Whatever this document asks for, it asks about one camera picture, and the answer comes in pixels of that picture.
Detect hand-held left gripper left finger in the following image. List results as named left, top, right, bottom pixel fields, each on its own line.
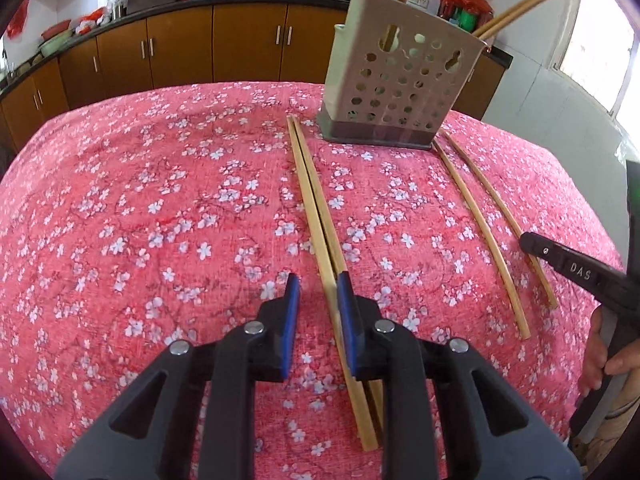
left=54, top=271, right=302, bottom=480

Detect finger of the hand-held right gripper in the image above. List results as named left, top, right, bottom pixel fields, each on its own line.
left=519, top=231, right=562, bottom=272

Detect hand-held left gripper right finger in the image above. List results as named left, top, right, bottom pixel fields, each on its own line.
left=336, top=270, right=584, bottom=480

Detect wooden chopsticks bundle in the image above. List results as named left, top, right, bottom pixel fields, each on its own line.
left=286, top=115, right=379, bottom=454
left=439, top=129, right=560, bottom=310

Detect beige perforated utensil holder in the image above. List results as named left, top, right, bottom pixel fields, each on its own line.
left=316, top=0, right=494, bottom=152

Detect person's right hand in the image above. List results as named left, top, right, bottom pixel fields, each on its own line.
left=580, top=306, right=640, bottom=399

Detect red floral tablecloth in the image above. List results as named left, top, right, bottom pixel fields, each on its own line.
left=0, top=80, right=632, bottom=480

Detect white framed window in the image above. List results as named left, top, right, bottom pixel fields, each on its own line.
left=552, top=0, right=640, bottom=127

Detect wooden base cabinets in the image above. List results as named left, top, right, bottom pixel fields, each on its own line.
left=0, top=2, right=507, bottom=157

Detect green basin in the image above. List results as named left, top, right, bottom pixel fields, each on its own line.
left=39, top=29, right=76, bottom=58

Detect red and white plastic bag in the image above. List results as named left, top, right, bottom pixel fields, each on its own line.
left=75, top=7, right=110, bottom=36

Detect red basin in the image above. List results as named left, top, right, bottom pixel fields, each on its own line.
left=41, top=20, right=72, bottom=41

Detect hanging red plastic bag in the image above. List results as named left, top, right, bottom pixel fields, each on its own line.
left=5, top=0, right=32, bottom=39

